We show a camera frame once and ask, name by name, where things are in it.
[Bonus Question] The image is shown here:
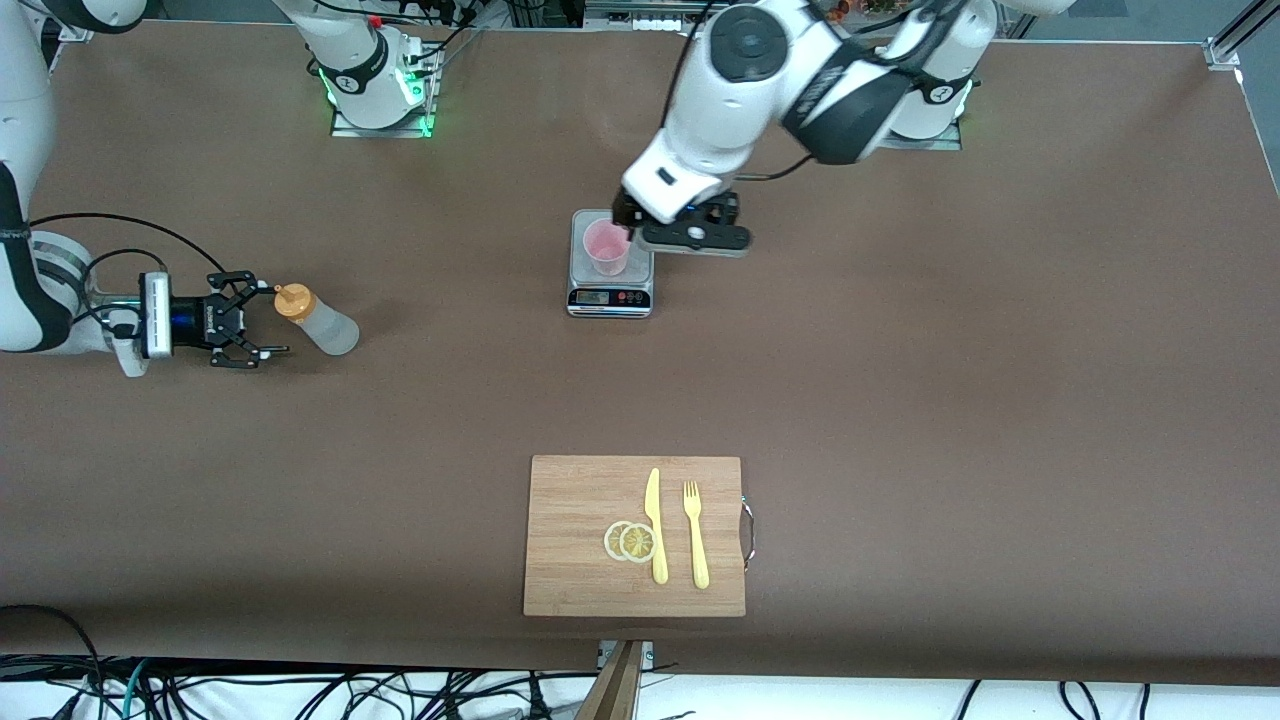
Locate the pink plastic cup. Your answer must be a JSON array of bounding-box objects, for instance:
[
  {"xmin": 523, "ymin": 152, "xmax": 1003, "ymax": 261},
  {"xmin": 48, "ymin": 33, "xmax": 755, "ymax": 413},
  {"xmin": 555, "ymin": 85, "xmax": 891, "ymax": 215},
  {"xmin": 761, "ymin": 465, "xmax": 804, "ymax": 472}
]
[{"xmin": 583, "ymin": 219, "xmax": 633, "ymax": 278}]

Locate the clear sauce bottle orange cap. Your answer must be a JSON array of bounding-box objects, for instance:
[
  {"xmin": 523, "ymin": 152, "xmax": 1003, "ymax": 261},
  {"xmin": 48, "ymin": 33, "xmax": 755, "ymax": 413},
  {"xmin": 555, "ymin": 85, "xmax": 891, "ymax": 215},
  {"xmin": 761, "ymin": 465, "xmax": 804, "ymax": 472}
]
[{"xmin": 274, "ymin": 283, "xmax": 361, "ymax": 357}]

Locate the silver digital kitchen scale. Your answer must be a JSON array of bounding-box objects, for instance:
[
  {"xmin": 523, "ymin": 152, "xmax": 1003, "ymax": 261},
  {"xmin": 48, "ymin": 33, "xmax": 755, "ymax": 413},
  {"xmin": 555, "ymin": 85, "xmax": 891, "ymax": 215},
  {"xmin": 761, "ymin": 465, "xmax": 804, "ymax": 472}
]
[{"xmin": 566, "ymin": 208, "xmax": 657, "ymax": 319}]

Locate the brown table cover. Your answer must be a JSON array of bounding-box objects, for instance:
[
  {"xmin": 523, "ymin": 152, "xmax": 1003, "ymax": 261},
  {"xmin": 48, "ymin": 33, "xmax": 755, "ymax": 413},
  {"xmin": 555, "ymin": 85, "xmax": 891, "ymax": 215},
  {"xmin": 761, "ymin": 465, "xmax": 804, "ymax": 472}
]
[{"xmin": 0, "ymin": 18, "xmax": 1280, "ymax": 687}]

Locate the white power strip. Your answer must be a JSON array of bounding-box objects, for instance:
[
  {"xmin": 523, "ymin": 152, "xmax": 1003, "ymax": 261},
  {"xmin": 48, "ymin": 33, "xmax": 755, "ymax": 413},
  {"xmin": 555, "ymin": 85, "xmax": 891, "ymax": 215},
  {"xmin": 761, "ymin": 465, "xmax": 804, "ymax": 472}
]
[{"xmin": 585, "ymin": 0, "xmax": 701, "ymax": 33}]

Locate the wooden cutting board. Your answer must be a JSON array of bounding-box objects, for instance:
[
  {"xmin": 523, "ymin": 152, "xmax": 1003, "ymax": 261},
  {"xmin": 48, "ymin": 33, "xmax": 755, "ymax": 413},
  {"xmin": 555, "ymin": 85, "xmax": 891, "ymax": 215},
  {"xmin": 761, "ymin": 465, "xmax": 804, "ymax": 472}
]
[{"xmin": 522, "ymin": 455, "xmax": 748, "ymax": 619}]

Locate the yellow plastic knife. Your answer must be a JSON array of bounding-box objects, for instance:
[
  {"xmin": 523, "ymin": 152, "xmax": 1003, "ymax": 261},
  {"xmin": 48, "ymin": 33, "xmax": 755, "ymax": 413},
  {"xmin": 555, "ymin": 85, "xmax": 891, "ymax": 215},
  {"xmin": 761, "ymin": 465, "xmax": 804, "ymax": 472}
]
[{"xmin": 644, "ymin": 467, "xmax": 670, "ymax": 586}]

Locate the yellow plastic fork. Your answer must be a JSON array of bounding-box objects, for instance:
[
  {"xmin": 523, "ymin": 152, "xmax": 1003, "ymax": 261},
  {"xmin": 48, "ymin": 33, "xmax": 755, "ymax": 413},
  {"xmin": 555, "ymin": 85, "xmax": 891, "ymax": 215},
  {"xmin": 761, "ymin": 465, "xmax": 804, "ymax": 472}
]
[{"xmin": 682, "ymin": 480, "xmax": 711, "ymax": 590}]

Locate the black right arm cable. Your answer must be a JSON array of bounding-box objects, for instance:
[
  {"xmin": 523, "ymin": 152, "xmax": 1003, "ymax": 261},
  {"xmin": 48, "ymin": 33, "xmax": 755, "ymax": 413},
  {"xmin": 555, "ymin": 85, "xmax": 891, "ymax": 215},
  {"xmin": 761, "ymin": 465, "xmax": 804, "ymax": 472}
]
[{"xmin": 28, "ymin": 211, "xmax": 263, "ymax": 303}]

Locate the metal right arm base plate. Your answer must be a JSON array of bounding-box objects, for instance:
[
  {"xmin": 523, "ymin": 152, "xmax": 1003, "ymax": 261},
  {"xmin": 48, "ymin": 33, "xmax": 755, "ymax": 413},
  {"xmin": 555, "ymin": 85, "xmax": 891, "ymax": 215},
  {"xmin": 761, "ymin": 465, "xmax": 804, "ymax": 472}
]
[{"xmin": 330, "ymin": 45, "xmax": 441, "ymax": 139}]

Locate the black base cable bundle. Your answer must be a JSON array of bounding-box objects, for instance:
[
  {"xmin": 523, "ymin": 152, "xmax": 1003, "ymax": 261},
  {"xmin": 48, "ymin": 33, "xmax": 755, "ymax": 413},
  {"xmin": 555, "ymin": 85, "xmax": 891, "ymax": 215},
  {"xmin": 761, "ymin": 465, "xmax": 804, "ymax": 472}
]
[{"xmin": 415, "ymin": 0, "xmax": 483, "ymax": 63}]

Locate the black looping floor cable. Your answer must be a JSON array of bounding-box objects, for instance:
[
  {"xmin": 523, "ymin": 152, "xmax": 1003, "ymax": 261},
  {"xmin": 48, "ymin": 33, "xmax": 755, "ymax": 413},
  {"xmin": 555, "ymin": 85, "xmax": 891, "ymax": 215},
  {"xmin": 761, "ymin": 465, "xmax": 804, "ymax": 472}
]
[{"xmin": 0, "ymin": 604, "xmax": 106, "ymax": 720}]

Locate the teal floor cable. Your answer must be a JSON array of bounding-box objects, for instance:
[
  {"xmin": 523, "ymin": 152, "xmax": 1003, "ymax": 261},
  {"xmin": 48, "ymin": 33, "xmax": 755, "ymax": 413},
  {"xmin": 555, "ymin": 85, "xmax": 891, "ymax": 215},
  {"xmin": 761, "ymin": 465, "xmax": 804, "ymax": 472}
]
[{"xmin": 120, "ymin": 658, "xmax": 151, "ymax": 720}]

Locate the wooden post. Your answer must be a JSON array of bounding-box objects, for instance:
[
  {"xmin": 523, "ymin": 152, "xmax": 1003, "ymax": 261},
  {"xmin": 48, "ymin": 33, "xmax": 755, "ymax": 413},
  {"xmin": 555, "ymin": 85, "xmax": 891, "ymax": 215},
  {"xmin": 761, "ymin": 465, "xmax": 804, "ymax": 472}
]
[{"xmin": 575, "ymin": 640, "xmax": 644, "ymax": 720}]

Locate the aluminium frame corner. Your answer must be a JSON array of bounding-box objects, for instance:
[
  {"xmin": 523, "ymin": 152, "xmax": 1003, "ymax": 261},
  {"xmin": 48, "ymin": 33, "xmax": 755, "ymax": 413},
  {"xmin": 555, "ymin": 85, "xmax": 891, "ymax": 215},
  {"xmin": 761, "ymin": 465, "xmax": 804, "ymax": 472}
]
[{"xmin": 1203, "ymin": 0, "xmax": 1280, "ymax": 71}]

